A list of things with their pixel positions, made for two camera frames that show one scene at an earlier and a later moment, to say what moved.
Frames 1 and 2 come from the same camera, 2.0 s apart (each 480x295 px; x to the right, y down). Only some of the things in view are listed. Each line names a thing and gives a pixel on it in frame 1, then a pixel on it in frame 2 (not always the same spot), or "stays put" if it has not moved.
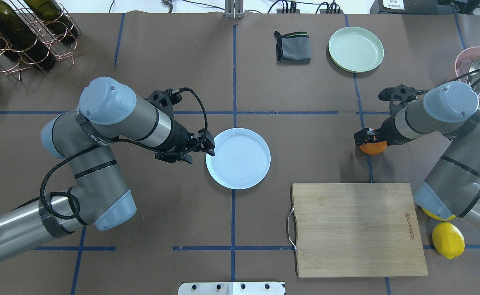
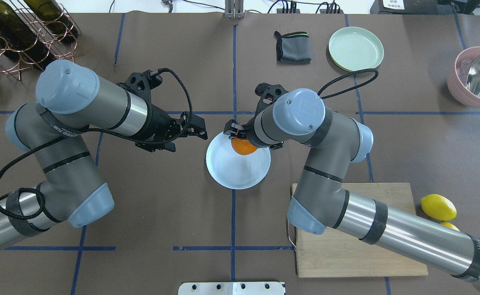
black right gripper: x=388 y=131 → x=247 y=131
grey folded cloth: x=293 y=48 stays put
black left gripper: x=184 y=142 → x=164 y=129
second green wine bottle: x=53 y=18 stays put
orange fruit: x=374 y=148 → x=242 y=146
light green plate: x=354 y=49 stays put
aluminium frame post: x=234 y=9 stays put
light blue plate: x=242 y=158 stays put
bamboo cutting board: x=339 y=230 stays put
